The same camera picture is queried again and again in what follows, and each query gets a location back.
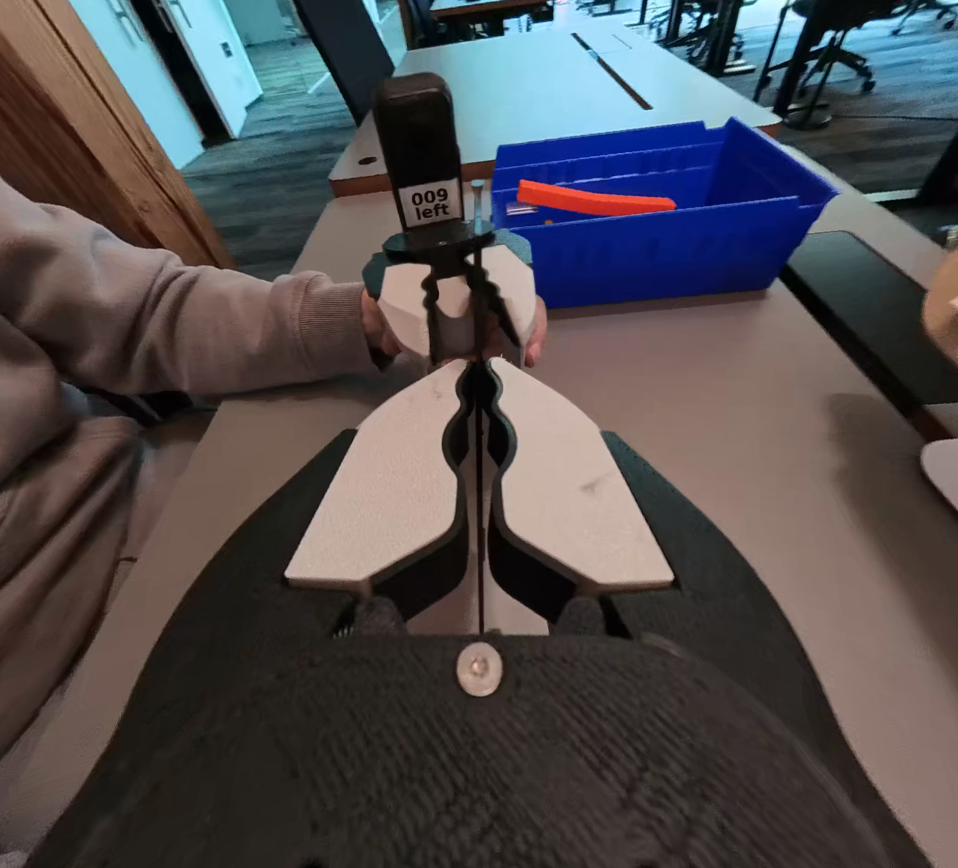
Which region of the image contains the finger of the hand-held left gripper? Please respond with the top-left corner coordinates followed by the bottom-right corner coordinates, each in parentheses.
top-left (479, 250), bottom-right (537, 369)
top-left (378, 262), bottom-right (437, 362)

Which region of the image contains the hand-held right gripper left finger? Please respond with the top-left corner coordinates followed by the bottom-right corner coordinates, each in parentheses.
top-left (284, 358), bottom-right (477, 622)

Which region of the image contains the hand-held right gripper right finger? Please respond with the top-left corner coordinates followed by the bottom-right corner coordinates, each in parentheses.
top-left (486, 358), bottom-right (677, 624)

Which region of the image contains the thin black plate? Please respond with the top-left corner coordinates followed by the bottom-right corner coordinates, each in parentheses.
top-left (470, 180), bottom-right (486, 636)

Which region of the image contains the blue plastic bin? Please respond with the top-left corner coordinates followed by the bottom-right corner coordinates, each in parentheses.
top-left (492, 117), bottom-right (841, 309)

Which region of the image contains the person's left forearm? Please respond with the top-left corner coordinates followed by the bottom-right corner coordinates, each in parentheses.
top-left (0, 176), bottom-right (375, 428)

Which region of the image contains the grey desk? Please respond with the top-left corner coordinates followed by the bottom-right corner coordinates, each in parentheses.
top-left (0, 193), bottom-right (958, 868)

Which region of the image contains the person's left hand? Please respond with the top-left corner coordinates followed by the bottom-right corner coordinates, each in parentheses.
top-left (361, 284), bottom-right (549, 371)

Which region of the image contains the orange segmented bar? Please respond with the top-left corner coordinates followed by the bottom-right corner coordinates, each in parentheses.
top-left (516, 180), bottom-right (678, 218)

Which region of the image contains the person's grey hoodie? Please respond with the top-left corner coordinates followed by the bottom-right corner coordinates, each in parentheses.
top-left (0, 389), bottom-right (143, 757)

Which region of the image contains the wooden document stand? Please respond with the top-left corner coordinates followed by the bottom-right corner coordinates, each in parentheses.
top-left (921, 269), bottom-right (958, 511)

